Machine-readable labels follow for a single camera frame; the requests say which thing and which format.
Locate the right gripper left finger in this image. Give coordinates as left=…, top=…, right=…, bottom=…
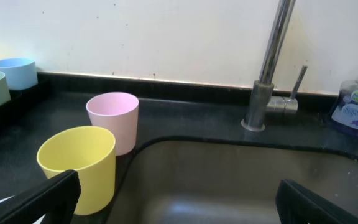
left=0, top=169, right=82, bottom=224

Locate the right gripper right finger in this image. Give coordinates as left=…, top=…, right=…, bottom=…
left=275, top=179, right=358, bottom=224

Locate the yellow cup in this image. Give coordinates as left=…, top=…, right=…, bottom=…
left=36, top=125, right=117, bottom=216

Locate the pink cup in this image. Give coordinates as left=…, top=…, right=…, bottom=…
left=85, top=91, right=140, bottom=156

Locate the steel sink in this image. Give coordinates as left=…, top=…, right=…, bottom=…
left=106, top=136, right=358, bottom=224

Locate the blue soap bottle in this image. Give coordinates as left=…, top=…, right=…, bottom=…
left=326, top=70, right=358, bottom=138

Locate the steel tap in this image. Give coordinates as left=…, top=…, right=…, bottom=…
left=240, top=0, right=309, bottom=133

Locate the blue cup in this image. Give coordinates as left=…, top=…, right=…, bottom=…
left=0, top=57, right=39, bottom=91

